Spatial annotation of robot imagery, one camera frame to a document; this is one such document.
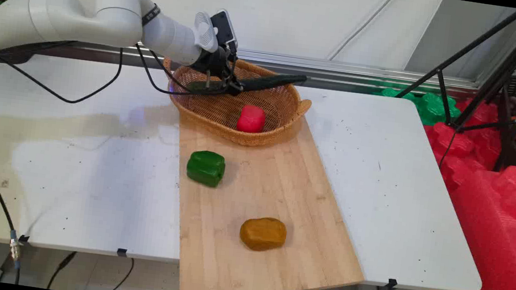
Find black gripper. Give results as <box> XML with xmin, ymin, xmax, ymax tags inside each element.
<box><xmin>190</xmin><ymin>41</ymin><xmax>249</xmax><ymax>98</ymax></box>

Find yellow toy bell pepper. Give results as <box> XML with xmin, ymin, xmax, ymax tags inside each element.
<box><xmin>238</xmin><ymin>214</ymin><xmax>289</xmax><ymax>255</ymax></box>

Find tan wicker basket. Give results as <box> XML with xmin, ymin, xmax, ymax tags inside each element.
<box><xmin>154</xmin><ymin>49</ymin><xmax>317</xmax><ymax>154</ymax></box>

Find red toy bell pepper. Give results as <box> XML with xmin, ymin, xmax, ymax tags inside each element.
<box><xmin>236</xmin><ymin>103</ymin><xmax>268</xmax><ymax>135</ymax></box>

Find dark green toy cucumber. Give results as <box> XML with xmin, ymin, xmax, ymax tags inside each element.
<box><xmin>185</xmin><ymin>61</ymin><xmax>308</xmax><ymax>108</ymax></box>

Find green toy bell pepper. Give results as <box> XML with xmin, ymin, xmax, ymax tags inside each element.
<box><xmin>184</xmin><ymin>148</ymin><xmax>228</xmax><ymax>189</ymax></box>

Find wooden cutting board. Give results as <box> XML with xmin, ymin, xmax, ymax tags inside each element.
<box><xmin>158</xmin><ymin>101</ymin><xmax>384</xmax><ymax>290</ymax></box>

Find green foam mat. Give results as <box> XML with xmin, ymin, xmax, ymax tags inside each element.
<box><xmin>370</xmin><ymin>84</ymin><xmax>464</xmax><ymax>130</ymax></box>

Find black tripod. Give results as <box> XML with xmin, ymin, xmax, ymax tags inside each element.
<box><xmin>387</xmin><ymin>0</ymin><xmax>516</xmax><ymax>175</ymax></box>

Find red foam mat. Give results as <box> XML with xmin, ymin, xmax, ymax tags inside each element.
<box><xmin>405</xmin><ymin>93</ymin><xmax>516</xmax><ymax>290</ymax></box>

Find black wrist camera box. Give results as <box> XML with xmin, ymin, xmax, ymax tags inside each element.
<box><xmin>207</xmin><ymin>8</ymin><xmax>243</xmax><ymax>50</ymax></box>

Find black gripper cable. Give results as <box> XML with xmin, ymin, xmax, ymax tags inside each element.
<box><xmin>130</xmin><ymin>44</ymin><xmax>233</xmax><ymax>102</ymax></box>

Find aluminium window rail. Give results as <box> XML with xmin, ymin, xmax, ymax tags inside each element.
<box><xmin>133</xmin><ymin>35</ymin><xmax>482</xmax><ymax>102</ymax></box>

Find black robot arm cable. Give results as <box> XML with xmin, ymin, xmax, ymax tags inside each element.
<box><xmin>0</xmin><ymin>33</ymin><xmax>126</xmax><ymax>110</ymax></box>

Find black cable under table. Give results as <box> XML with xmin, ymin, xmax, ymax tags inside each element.
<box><xmin>103</xmin><ymin>255</ymin><xmax>136</xmax><ymax>290</ymax></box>
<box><xmin>46</xmin><ymin>248</ymin><xmax>77</xmax><ymax>290</ymax></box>

